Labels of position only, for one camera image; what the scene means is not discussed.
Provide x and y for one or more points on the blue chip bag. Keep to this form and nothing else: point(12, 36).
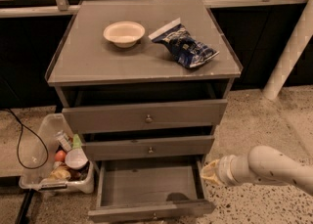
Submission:
point(186, 51)

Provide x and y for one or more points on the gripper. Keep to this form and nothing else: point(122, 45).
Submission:
point(224, 169)

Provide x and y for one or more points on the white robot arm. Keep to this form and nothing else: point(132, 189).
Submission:
point(262, 165)

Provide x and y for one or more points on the white diagonal post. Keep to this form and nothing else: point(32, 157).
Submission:
point(299, 39)

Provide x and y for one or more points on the grey top drawer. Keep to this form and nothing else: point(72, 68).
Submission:
point(135, 117)

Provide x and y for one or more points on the grey drawer cabinet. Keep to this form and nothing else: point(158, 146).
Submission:
point(89, 71)

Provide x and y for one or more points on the grey middle drawer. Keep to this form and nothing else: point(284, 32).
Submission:
point(144, 148)

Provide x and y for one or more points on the clear plastic storage bin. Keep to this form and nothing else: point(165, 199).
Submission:
point(40, 170)

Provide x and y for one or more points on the orange ball in bin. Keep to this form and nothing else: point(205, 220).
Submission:
point(60, 156)

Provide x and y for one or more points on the grey drawer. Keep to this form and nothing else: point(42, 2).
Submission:
point(144, 148)
point(150, 189)
point(135, 117)

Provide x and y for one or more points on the grey bottom drawer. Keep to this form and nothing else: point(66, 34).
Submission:
point(150, 189)

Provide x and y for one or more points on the green bottle in bin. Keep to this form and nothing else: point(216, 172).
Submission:
point(76, 142)

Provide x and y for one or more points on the white bottle in bin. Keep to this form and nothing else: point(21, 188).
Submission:
point(64, 141)

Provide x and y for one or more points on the white bowl in bin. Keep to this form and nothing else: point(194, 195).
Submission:
point(76, 159)

